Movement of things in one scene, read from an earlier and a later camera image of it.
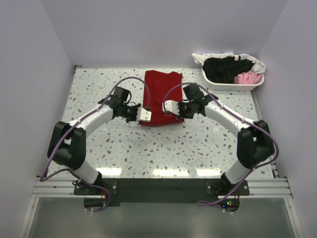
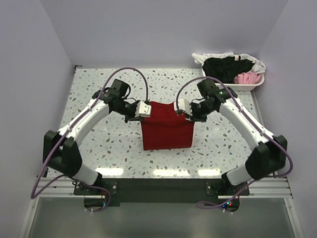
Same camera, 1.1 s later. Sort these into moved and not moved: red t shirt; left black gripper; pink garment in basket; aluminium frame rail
Moved: red t shirt
Not moved: left black gripper; aluminium frame rail; pink garment in basket
